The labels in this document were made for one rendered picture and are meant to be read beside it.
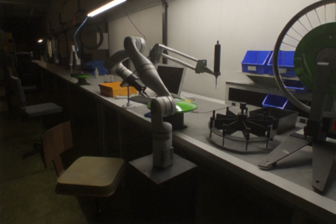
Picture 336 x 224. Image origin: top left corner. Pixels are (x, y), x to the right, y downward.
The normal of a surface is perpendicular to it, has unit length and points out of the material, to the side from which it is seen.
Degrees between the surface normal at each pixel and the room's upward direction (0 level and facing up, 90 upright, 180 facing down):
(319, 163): 18
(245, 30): 90
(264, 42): 90
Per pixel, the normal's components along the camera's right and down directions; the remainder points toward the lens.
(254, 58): 0.57, 0.13
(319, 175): -0.25, -0.89
